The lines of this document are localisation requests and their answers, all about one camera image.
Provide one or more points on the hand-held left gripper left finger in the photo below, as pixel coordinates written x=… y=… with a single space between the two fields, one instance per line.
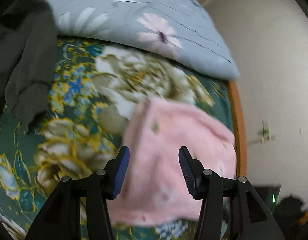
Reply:
x=121 y=172

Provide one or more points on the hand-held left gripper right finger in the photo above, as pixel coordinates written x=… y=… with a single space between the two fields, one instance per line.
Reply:
x=186 y=172

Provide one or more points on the pink floral fleece pants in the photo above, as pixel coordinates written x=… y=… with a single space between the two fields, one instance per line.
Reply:
x=164 y=142

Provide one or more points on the teal floral blanket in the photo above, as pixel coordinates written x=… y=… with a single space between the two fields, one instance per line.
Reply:
x=76 y=80

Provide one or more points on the dark grey garment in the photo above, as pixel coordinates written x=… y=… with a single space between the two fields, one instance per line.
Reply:
x=26 y=55

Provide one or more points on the grey-blue floral duvet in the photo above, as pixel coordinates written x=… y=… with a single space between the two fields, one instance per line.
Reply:
x=144 y=10

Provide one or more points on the wooden bed side rail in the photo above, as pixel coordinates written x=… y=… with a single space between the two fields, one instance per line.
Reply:
x=239 y=120

